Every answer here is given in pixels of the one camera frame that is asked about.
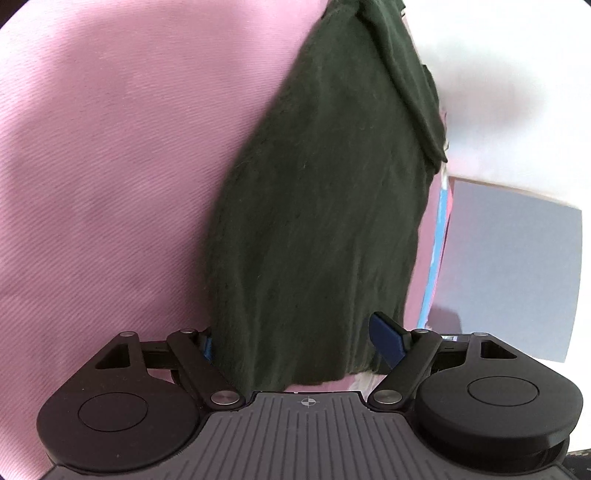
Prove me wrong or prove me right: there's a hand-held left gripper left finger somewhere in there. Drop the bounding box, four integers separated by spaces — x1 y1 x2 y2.
94 328 246 410

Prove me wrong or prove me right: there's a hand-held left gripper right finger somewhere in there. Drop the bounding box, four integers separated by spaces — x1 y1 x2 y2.
368 312 523 411

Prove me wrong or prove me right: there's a dark knit sweater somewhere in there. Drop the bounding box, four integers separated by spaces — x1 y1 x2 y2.
203 0 450 394

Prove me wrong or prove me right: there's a grey rectangular panel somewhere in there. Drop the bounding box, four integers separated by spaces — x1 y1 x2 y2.
427 178 583 363

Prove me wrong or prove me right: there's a pink floral bed sheet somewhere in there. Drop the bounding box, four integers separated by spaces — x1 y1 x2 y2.
0 0 452 476

